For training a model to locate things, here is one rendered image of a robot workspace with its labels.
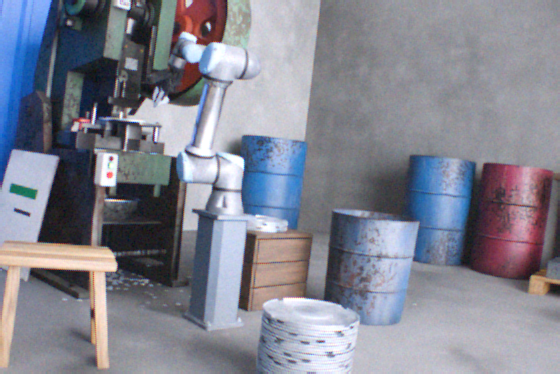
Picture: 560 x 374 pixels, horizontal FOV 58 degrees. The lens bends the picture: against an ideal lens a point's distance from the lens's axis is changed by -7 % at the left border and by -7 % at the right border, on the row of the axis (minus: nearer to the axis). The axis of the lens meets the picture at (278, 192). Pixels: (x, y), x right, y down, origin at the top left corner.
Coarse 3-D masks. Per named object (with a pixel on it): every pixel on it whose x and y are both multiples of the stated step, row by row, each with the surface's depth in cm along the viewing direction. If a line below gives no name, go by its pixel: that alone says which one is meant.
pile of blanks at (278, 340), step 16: (272, 320) 151; (272, 336) 150; (288, 336) 146; (304, 336) 145; (320, 336) 145; (336, 336) 148; (352, 336) 153; (272, 352) 149; (288, 352) 146; (304, 352) 145; (320, 352) 145; (336, 352) 147; (352, 352) 153; (256, 368) 158; (272, 368) 150; (288, 368) 146; (304, 368) 145; (320, 368) 146; (336, 368) 149
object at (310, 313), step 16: (272, 304) 164; (288, 304) 166; (304, 304) 168; (320, 304) 170; (336, 304) 170; (288, 320) 147; (304, 320) 150; (320, 320) 152; (336, 320) 154; (352, 320) 155
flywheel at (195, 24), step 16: (176, 0) 289; (192, 0) 281; (208, 0) 273; (224, 0) 261; (176, 16) 284; (192, 16) 280; (208, 16) 273; (224, 16) 261; (192, 32) 279; (208, 32) 291; (192, 64) 278; (192, 80) 273; (176, 96) 290
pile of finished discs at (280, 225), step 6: (258, 216) 274; (252, 222) 247; (258, 222) 247; (264, 222) 252; (270, 222) 248; (276, 222) 258; (282, 222) 261; (252, 228) 247; (258, 228) 254; (264, 228) 247; (270, 228) 248; (276, 228) 251; (282, 228) 253
